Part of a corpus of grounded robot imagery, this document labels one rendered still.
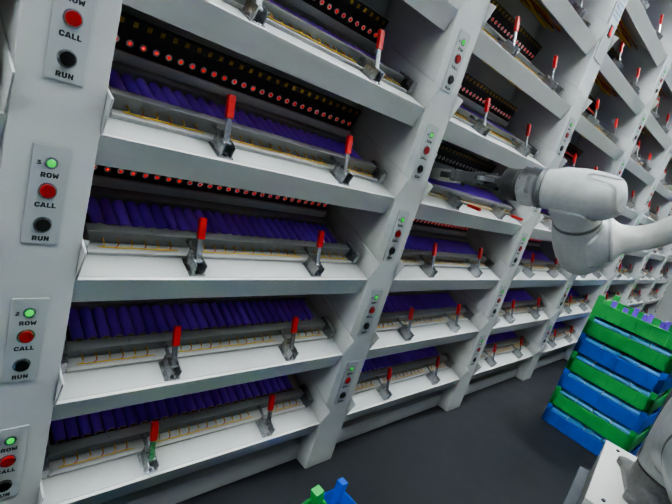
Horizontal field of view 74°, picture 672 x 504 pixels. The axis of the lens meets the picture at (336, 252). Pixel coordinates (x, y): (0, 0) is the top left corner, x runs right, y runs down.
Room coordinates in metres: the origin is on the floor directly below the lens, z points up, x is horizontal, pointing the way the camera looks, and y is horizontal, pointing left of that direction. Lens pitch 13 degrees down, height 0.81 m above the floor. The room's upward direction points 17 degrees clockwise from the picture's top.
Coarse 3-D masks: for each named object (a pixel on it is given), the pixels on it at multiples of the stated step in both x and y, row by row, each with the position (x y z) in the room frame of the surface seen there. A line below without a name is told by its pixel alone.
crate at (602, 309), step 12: (600, 300) 1.68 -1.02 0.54; (612, 300) 1.81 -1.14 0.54; (600, 312) 1.66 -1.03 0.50; (612, 312) 1.64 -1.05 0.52; (624, 312) 1.61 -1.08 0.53; (624, 324) 1.60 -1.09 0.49; (636, 324) 1.58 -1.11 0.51; (648, 324) 1.55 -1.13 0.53; (648, 336) 1.54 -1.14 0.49; (660, 336) 1.52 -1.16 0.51
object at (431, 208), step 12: (444, 168) 1.40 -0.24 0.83; (456, 168) 1.44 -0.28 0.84; (492, 192) 1.60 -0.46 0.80; (420, 204) 1.07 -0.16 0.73; (432, 204) 1.11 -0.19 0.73; (444, 204) 1.17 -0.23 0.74; (516, 204) 1.53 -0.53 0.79; (420, 216) 1.10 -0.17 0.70; (432, 216) 1.13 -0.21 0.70; (444, 216) 1.17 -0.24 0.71; (456, 216) 1.20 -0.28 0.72; (468, 216) 1.24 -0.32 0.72; (480, 216) 1.29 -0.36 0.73; (492, 216) 1.37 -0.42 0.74; (504, 216) 1.46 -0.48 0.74; (528, 216) 1.50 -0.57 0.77; (480, 228) 1.34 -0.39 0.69; (492, 228) 1.38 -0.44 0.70; (504, 228) 1.44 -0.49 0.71; (516, 228) 1.49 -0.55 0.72
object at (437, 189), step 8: (432, 184) 1.17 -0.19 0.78; (432, 192) 1.17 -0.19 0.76; (440, 192) 1.20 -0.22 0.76; (448, 192) 1.22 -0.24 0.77; (456, 192) 1.25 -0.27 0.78; (464, 200) 1.30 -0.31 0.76; (472, 200) 1.32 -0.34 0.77; (480, 200) 1.35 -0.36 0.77; (488, 200) 1.40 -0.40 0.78; (512, 208) 1.51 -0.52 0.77
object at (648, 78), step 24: (648, 0) 2.12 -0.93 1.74; (624, 48) 2.13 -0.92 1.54; (624, 72) 2.11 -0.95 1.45; (648, 72) 2.04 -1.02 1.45; (600, 96) 2.14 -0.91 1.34; (624, 120) 2.05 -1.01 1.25; (576, 144) 2.15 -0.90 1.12; (600, 168) 2.06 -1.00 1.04; (552, 288) 2.05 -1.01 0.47; (528, 360) 2.03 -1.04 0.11
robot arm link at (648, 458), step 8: (664, 408) 0.88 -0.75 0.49; (664, 416) 0.86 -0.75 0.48; (656, 424) 0.88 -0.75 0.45; (664, 424) 0.84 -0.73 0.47; (656, 432) 0.85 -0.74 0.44; (664, 432) 0.82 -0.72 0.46; (648, 440) 0.87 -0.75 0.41; (656, 440) 0.84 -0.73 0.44; (664, 440) 0.80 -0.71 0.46; (648, 448) 0.86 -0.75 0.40; (656, 448) 0.82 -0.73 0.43; (640, 456) 0.88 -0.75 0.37; (648, 456) 0.85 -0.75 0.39; (656, 456) 0.82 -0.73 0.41; (640, 464) 0.86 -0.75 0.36; (648, 464) 0.84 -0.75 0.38; (656, 464) 0.82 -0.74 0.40; (648, 472) 0.84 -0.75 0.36; (656, 472) 0.82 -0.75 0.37; (656, 480) 0.82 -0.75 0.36
